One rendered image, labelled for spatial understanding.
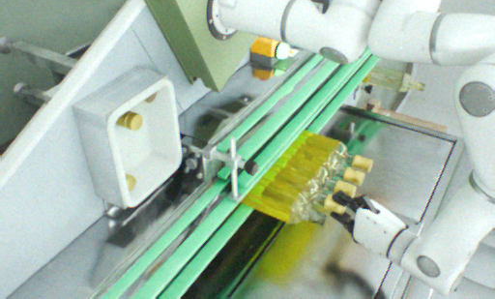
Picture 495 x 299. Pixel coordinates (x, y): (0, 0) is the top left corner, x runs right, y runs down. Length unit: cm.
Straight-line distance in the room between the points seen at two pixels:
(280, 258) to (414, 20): 64
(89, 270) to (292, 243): 49
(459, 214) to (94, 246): 68
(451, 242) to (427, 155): 74
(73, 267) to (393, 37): 71
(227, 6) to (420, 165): 83
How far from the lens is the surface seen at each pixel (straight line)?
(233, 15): 101
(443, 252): 92
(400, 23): 85
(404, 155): 159
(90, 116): 89
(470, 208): 90
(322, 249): 122
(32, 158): 90
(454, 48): 82
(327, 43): 91
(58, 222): 101
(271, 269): 118
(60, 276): 100
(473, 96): 74
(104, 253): 101
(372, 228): 108
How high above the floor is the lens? 141
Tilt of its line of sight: 26 degrees down
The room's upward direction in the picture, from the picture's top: 109 degrees clockwise
